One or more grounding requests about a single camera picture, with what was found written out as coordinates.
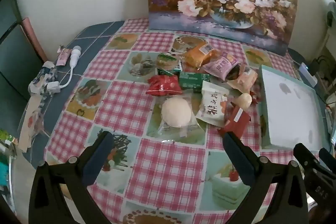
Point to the beige snack packet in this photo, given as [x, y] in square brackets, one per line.
[245, 81]

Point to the beige paper strip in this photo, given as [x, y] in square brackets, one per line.
[30, 121]

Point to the white electronic device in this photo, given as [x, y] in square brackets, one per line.
[308, 74]

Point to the white round bun packet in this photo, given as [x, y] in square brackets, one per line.
[176, 113]

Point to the purple snack packet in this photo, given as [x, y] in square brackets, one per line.
[219, 66]

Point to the green cupcake packet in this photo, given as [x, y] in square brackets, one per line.
[166, 61]

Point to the orange bread packet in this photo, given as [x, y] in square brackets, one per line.
[198, 56]

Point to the white printed snack packet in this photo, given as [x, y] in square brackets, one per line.
[211, 103]

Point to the white box with teal rim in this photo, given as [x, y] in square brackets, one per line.
[288, 108]

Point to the small pink packet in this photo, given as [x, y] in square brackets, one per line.
[64, 57]

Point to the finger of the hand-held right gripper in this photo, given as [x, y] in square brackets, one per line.
[328, 161]
[305, 161]

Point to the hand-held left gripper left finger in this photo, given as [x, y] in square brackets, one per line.
[101, 155]

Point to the checkered picture tablecloth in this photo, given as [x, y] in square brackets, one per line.
[162, 161]

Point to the red snack packet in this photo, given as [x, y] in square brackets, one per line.
[164, 85]

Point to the dark teal panel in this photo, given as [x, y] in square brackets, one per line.
[13, 56]

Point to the dark red labelled packet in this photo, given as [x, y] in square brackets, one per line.
[235, 121]

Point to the crumpled blue white wrapper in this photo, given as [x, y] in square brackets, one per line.
[43, 79]

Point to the pink board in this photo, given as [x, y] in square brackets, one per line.
[34, 40]

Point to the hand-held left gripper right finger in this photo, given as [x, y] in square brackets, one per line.
[237, 155]

